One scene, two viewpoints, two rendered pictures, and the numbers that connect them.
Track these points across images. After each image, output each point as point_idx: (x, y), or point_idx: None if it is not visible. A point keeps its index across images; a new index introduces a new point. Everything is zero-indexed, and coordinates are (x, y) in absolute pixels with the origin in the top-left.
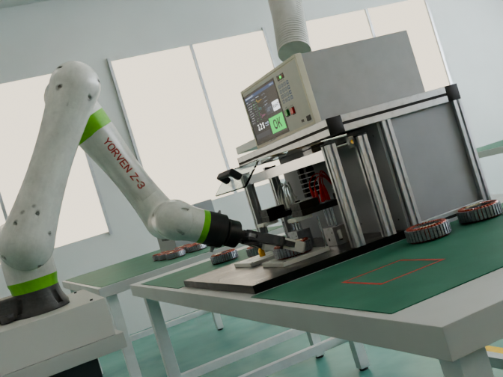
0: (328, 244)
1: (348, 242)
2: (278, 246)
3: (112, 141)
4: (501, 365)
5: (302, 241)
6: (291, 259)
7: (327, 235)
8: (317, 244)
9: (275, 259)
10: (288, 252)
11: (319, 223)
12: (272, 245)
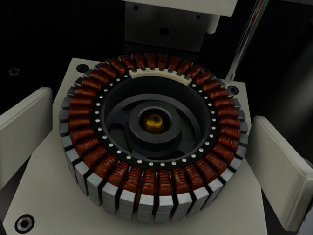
0: (145, 41)
1: (216, 39)
2: (99, 144)
3: None
4: None
5: (268, 122)
6: (251, 216)
7: (162, 17)
8: (20, 6)
9: (59, 184)
10: (223, 188)
11: (264, 10)
12: (23, 135)
